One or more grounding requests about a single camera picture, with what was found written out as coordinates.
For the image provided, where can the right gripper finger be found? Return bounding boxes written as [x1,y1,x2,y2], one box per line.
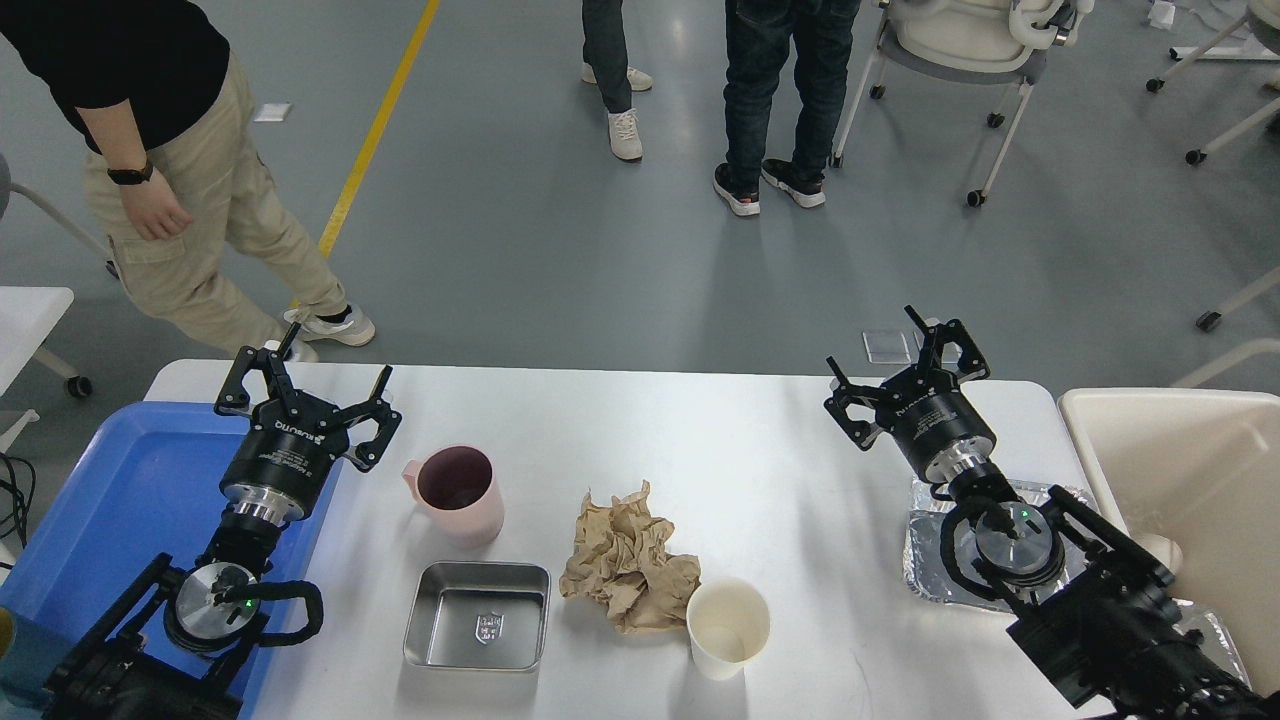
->
[904,305,989,395]
[824,356,893,451]

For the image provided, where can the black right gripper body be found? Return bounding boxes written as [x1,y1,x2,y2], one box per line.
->
[884,386,996,486]

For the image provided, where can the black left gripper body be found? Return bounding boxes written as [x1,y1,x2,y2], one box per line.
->
[219,395,349,521]

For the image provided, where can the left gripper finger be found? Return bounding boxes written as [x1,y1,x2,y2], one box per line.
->
[214,322,303,416]
[338,365,403,473]

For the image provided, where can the pink plastic mug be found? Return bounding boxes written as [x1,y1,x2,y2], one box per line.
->
[401,445,506,548]

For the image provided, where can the square stainless steel tray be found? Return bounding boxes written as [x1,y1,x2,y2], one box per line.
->
[403,561,550,673]

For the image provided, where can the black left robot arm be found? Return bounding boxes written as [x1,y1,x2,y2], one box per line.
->
[44,323,402,719]

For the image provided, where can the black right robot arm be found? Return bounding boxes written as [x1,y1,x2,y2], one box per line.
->
[824,307,1277,719]

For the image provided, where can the clear floor plate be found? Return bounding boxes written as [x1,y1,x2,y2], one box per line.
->
[861,331,913,365]

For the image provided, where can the blue plastic tray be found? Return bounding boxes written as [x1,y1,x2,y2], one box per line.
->
[3,402,346,719]

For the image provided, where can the aluminium foil tray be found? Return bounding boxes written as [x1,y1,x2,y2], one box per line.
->
[902,479,1252,685]

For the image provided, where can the white paper cup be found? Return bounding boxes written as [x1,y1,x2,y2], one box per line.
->
[686,578,772,682]

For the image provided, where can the person in khaki trousers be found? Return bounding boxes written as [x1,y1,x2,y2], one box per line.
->
[1,1,375,361]

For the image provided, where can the cream plastic bin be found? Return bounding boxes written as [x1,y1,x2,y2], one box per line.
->
[1059,388,1279,694]

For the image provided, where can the crumpled brown paper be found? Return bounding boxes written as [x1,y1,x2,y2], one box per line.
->
[558,480,701,635]

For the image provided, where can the white grey office chair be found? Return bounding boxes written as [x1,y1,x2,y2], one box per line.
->
[829,1,1094,208]

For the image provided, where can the person with black sneakers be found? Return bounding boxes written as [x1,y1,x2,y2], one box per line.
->
[713,0,863,218]

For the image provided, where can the person with white sneakers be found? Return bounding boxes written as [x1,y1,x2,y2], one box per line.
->
[581,1,653,161]

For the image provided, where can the white chair legs right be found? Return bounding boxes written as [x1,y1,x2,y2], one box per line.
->
[1146,0,1280,333]

